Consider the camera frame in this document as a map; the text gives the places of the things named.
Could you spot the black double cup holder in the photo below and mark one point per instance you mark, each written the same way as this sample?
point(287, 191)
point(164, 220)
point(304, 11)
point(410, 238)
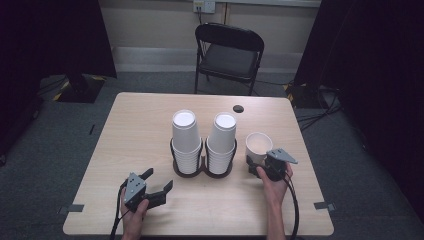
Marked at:
point(202, 167)

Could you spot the person's left hand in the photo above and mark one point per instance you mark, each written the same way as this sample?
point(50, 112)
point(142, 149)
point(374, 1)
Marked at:
point(133, 218)

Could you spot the stack of white paper cups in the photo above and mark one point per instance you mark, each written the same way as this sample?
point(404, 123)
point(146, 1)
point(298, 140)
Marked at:
point(220, 146)
point(185, 133)

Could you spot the black table grommet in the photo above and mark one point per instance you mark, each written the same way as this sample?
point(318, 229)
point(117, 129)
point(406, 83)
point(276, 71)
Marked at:
point(238, 108)

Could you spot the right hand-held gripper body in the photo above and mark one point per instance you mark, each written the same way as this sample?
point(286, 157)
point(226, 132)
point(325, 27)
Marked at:
point(278, 163)

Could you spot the person's right hand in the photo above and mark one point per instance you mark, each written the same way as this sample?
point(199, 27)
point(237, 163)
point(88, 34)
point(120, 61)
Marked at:
point(275, 191)

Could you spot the black folding chair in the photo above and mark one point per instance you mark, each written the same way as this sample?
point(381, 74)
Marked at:
point(228, 60)

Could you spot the white wall socket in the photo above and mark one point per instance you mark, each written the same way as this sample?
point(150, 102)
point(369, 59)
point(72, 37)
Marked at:
point(204, 5)

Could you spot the black curtain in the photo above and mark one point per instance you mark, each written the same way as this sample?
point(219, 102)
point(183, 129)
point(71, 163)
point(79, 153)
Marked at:
point(50, 40)
point(373, 66)

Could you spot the single white paper cup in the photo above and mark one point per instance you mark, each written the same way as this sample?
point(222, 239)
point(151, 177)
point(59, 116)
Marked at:
point(258, 145)

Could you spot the grey tape strip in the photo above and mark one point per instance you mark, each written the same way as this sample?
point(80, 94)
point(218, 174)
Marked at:
point(71, 208)
point(324, 206)

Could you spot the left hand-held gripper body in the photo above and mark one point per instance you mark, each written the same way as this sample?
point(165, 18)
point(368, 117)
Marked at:
point(135, 191)

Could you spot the black stand base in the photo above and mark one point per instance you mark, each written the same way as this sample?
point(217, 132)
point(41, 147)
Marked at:
point(301, 96)
point(80, 90)

